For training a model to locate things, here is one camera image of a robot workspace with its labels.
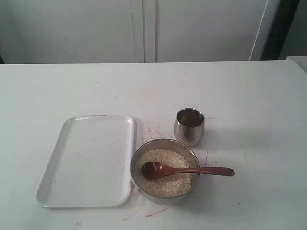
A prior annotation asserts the brown wooden spoon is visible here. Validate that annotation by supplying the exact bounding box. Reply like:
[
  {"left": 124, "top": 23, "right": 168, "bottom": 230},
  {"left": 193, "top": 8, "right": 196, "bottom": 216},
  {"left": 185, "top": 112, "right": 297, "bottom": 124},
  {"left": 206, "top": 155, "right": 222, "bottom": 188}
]
[{"left": 141, "top": 162, "right": 235, "bottom": 179}]

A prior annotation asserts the steel bowl of rice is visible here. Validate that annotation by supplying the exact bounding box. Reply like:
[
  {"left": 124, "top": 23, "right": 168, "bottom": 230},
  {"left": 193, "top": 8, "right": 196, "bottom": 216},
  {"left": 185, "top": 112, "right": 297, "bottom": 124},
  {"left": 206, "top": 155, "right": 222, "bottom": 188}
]
[{"left": 130, "top": 139, "right": 199, "bottom": 205}]

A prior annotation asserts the white rectangular plastic tray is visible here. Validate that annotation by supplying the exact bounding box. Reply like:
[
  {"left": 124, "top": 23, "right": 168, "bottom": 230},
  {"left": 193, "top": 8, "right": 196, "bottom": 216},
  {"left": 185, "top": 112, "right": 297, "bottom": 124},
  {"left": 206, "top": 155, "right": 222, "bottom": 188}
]
[{"left": 35, "top": 115, "right": 135, "bottom": 208}]

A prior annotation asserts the stainless steel cup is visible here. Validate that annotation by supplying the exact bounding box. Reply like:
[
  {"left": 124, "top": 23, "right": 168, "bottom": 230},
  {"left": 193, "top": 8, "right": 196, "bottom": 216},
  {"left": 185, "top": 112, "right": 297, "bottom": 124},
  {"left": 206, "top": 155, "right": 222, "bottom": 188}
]
[{"left": 174, "top": 108, "right": 205, "bottom": 146}]

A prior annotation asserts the white cabinet behind table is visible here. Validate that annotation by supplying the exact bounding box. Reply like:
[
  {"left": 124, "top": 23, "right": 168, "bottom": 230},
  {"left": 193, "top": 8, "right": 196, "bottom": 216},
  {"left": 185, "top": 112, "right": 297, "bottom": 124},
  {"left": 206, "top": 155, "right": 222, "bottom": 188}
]
[{"left": 0, "top": 0, "right": 279, "bottom": 64}]

